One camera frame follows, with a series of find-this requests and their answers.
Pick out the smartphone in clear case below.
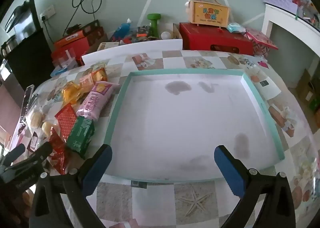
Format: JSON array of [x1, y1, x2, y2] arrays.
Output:
[[19, 84, 35, 129]]

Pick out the yellow transparent snack packet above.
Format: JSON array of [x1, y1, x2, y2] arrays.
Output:
[[61, 81, 87, 105]]

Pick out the green snack packet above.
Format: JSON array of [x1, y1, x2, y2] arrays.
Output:
[[65, 116, 95, 160]]

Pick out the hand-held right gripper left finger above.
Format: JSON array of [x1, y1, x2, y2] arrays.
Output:
[[29, 144, 113, 228]]

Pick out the pile of small toys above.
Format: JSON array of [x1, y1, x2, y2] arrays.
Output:
[[125, 26, 160, 44]]

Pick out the pile of colourful desk clutter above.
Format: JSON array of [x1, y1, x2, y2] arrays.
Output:
[[291, 0, 320, 31]]

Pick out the blue bottle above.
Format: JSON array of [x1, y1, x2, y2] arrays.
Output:
[[111, 18, 133, 42]]

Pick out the blue tissue pack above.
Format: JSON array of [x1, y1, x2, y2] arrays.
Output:
[[50, 67, 73, 77]]

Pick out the red patterned snack packet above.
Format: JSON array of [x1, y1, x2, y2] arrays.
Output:
[[54, 103, 78, 142]]

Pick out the black cabinet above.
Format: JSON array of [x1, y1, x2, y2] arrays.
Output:
[[0, 28, 54, 91]]

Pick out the clear plastic container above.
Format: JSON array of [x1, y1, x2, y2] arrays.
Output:
[[54, 50, 77, 70]]

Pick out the cream printed box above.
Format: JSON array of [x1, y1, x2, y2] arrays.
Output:
[[96, 42, 120, 52]]

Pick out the white wall socket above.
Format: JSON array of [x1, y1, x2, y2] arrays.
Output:
[[40, 5, 55, 20]]

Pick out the green dumbbell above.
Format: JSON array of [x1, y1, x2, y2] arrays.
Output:
[[147, 13, 160, 39]]

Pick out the black and silver appliance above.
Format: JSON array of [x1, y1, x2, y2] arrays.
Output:
[[5, 0, 40, 44]]

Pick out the white foam board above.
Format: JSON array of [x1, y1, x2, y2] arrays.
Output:
[[81, 39, 183, 66]]

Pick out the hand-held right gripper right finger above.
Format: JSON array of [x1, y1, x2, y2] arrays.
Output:
[[214, 145, 297, 228]]

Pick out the orange and pink snack packet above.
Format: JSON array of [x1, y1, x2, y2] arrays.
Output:
[[79, 67, 108, 89]]

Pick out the white desk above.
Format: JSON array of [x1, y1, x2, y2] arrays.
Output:
[[261, 3, 320, 129]]

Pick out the red and white snack packet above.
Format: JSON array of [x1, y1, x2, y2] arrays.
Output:
[[47, 128, 69, 175]]

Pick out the orange and brown box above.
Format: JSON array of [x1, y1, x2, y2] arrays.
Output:
[[54, 20, 100, 49]]

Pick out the cardboard boxes under desk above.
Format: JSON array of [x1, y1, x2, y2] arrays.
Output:
[[297, 68, 320, 109]]

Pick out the white tray with teal rim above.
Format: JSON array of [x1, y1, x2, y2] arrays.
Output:
[[104, 68, 285, 183]]

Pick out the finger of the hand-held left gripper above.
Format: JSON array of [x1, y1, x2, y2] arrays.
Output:
[[0, 144, 26, 166], [7, 141, 53, 170]]

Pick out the red and brown box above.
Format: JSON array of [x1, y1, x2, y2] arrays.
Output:
[[51, 27, 107, 66]]

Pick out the large red box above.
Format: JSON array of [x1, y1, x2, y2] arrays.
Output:
[[179, 22, 255, 56]]

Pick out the pink patterned box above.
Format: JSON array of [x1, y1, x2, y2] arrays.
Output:
[[245, 28, 279, 59]]

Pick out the yellow wooden box with handle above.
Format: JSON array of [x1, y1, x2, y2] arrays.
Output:
[[184, 0, 230, 30]]

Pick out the wet wipes pack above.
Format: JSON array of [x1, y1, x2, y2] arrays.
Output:
[[227, 22, 247, 33]]

